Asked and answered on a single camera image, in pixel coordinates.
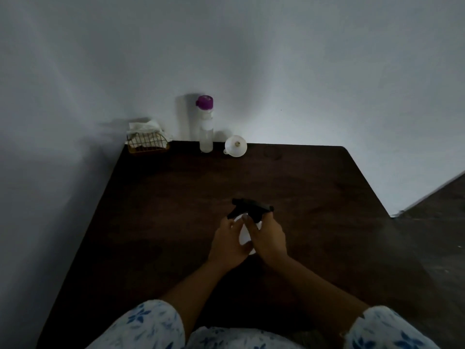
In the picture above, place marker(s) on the person's right hand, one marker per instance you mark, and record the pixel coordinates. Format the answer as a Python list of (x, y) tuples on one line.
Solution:
[(269, 240)]

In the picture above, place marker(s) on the person's left hand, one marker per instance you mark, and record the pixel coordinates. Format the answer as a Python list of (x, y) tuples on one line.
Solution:
[(226, 247)]

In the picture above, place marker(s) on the person's left thumb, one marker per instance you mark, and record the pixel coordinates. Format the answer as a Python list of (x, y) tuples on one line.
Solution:
[(246, 246)]

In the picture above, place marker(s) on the person's right thumb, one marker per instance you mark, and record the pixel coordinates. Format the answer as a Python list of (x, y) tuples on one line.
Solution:
[(248, 222)]

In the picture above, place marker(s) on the white spray bottle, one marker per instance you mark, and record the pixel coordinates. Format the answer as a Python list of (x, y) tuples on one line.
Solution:
[(245, 236)]

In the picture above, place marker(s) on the black trigger spray head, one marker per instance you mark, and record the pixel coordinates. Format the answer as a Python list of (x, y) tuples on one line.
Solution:
[(250, 208)]

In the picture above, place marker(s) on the person's right forearm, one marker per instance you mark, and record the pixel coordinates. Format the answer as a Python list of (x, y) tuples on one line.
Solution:
[(319, 294)]

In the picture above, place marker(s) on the person's left forearm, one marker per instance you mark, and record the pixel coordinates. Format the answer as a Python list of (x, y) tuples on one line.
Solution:
[(194, 291)]

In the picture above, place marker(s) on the white plastic funnel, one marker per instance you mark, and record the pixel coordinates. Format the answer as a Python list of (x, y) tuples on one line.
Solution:
[(235, 145)]

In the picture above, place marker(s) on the white blue floral garment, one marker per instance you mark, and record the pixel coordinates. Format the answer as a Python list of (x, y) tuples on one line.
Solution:
[(261, 328)]

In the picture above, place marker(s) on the clear bottle with purple cap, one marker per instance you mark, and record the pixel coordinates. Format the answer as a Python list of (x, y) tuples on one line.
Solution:
[(206, 125)]

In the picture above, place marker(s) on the white tissues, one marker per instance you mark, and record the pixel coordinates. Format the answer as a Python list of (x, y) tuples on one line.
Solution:
[(145, 127)]

